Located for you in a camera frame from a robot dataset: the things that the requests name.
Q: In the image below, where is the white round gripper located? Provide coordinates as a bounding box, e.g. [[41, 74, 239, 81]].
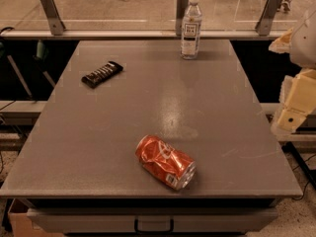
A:
[[269, 6, 316, 134]]

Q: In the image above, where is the clear plastic water bottle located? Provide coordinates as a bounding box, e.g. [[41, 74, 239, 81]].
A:
[[181, 0, 202, 60]]

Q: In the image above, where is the crushed red coke can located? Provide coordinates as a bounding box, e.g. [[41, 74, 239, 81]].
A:
[[135, 135, 197, 191]]

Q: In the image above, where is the dark chocolate bar wrapper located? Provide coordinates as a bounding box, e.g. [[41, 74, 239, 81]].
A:
[[81, 61, 123, 89]]

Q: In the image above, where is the grey table drawer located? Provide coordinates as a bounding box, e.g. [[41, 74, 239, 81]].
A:
[[27, 207, 277, 234]]

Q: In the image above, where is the cardboard box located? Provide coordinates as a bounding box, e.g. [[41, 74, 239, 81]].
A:
[[8, 199, 63, 237]]

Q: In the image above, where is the middle metal rail bracket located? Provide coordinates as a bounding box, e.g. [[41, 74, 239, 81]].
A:
[[175, 0, 189, 36]]

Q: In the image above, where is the black drawer handle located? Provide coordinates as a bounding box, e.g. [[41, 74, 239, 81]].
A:
[[134, 216, 174, 234]]

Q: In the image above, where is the left metal rail bracket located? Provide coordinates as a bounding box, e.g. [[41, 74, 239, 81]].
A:
[[40, 0, 65, 36]]

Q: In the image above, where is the horizontal metal rail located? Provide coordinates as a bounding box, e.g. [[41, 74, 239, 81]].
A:
[[1, 30, 283, 40]]

